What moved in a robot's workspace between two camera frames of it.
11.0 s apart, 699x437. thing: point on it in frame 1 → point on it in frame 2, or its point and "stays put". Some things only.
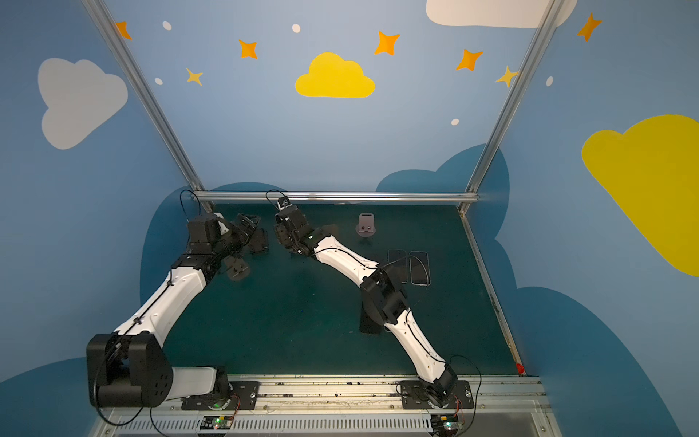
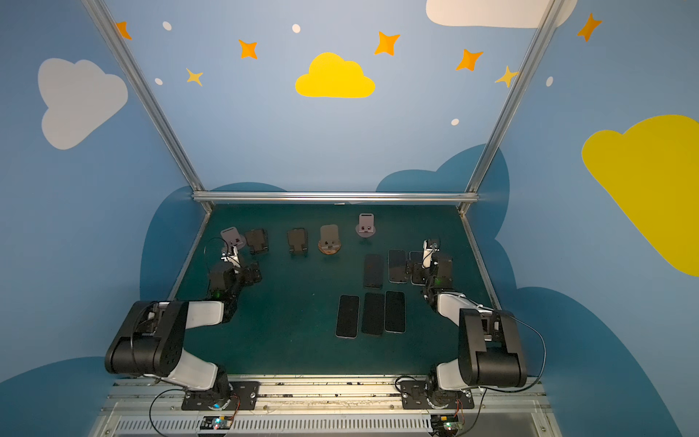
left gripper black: [248, 230] → [247, 274]
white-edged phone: [420, 269] stays put
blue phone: [398, 265] stays put
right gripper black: [292, 229] → [429, 269]
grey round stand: [366, 228] stays put
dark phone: [369, 324] stays put
